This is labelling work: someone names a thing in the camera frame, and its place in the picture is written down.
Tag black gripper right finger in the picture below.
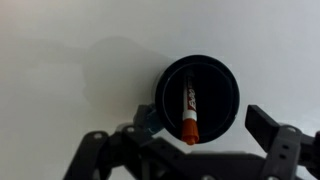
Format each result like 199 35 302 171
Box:
245 105 320 180

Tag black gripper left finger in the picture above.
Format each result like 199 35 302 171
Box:
63 104 187 180

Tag orange capped white marker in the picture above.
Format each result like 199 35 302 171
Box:
182 71 199 145

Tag dark green enamel mug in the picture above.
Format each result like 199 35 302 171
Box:
152 55 240 144

